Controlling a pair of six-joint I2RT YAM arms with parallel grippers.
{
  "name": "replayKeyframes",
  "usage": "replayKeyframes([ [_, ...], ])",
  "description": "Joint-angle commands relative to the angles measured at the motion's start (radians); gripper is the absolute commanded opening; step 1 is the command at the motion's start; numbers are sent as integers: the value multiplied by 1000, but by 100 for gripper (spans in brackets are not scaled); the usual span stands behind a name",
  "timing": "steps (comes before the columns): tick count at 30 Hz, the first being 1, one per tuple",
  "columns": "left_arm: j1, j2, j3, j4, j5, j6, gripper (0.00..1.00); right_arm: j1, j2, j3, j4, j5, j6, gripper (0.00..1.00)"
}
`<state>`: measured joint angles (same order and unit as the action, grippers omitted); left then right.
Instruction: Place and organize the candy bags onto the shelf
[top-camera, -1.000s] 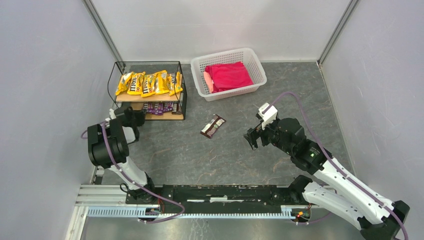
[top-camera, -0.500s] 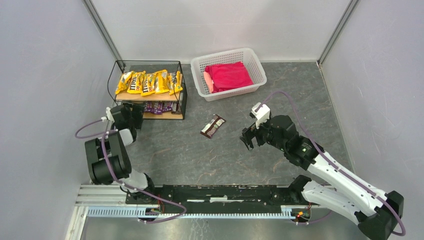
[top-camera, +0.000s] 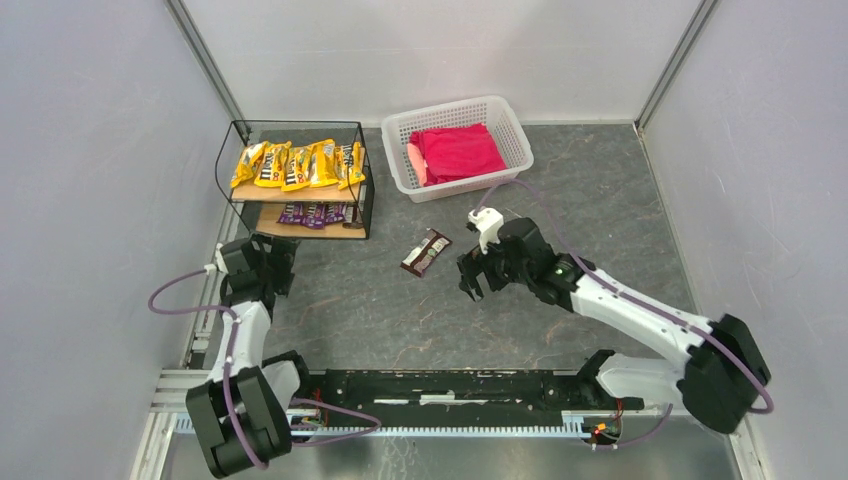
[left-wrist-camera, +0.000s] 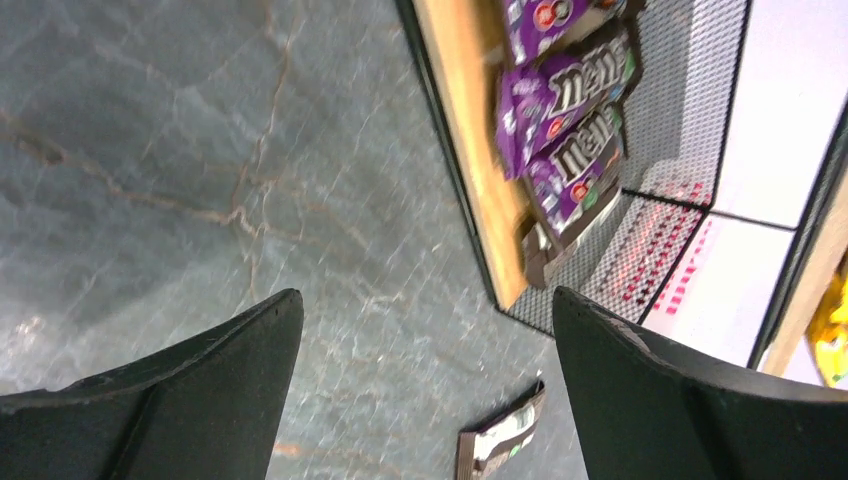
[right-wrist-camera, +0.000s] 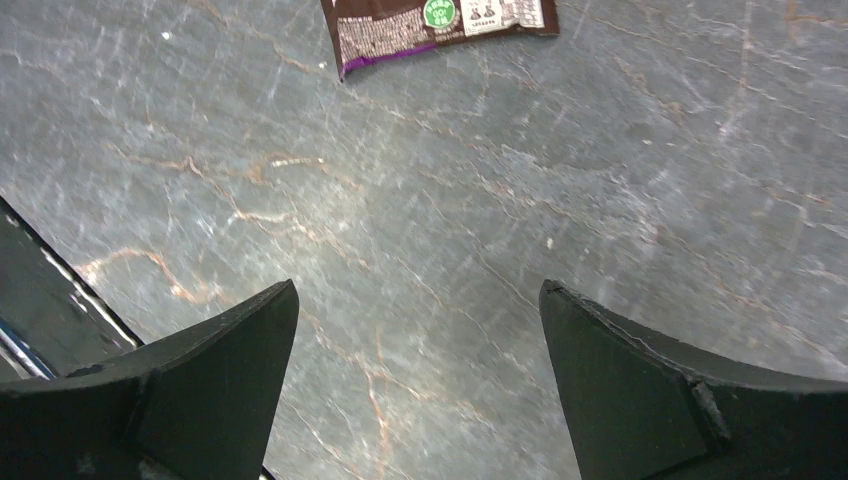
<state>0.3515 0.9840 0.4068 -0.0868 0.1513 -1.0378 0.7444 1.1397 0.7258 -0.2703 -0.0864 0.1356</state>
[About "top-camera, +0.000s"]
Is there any brown candy bag top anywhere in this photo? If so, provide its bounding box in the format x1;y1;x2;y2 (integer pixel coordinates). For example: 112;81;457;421
400;229;452;278

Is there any brown candy bag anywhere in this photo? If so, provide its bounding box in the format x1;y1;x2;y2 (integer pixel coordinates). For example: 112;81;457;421
400;229;452;278
277;202;305;225

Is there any purple brown M&M bag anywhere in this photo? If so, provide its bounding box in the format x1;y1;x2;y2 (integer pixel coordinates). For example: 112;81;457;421
324;203;350;225

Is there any yellow M&M bag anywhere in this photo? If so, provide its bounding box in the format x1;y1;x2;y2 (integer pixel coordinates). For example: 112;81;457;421
254;142;291;188
281;145;313;192

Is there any yellow candy bag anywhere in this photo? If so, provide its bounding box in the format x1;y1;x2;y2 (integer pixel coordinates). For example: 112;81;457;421
334;141;366;190
308;139;338;188
230;142;268;189

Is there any purple candy bag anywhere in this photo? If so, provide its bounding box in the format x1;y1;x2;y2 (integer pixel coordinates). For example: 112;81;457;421
301;203;326;230

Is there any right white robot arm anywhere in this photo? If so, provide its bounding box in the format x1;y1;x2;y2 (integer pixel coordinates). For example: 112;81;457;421
457;208;774;434

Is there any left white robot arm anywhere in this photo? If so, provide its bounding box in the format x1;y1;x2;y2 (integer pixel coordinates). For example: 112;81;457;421
186;234;309;479

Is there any brown candy bag lower shelf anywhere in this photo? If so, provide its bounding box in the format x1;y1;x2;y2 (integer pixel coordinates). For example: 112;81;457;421
342;203;364;230

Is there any pink folded cloth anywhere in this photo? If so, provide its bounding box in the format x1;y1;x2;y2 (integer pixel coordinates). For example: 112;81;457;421
406;123;507;187

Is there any white plastic basket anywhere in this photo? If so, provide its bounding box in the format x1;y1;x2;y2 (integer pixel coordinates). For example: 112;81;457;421
381;95;534;203

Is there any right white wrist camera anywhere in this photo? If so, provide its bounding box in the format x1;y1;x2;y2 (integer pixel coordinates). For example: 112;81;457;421
467;207;504;255

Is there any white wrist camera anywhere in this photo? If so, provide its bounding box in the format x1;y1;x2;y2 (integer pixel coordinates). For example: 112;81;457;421
467;207;504;255
203;243;229;276

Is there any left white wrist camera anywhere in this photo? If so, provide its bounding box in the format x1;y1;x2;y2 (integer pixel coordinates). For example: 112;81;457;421
203;243;229;276

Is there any black wire wooden shelf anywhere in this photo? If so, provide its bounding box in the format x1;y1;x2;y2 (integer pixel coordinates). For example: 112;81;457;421
214;120;375;240

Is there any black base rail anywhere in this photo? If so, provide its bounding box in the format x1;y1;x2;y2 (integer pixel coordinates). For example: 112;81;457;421
295;370;645;428

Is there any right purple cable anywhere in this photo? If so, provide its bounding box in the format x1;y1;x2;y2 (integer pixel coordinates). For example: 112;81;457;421
473;178;775;450

